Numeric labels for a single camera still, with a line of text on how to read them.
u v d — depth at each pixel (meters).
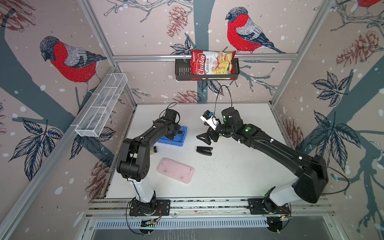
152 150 0.91
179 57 0.92
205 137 0.66
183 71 0.95
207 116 0.63
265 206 0.66
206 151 0.92
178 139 1.00
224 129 0.64
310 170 0.41
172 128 0.77
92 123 0.71
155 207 0.72
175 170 0.89
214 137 0.67
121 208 0.75
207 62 0.88
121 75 1.01
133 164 0.47
